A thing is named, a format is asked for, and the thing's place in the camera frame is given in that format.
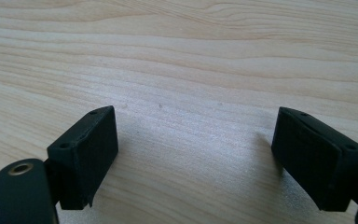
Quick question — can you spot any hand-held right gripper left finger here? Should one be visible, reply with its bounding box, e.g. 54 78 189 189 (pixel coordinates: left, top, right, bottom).
47 105 119 211

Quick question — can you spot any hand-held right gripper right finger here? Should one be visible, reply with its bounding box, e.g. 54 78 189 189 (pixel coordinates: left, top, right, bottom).
270 106 358 213

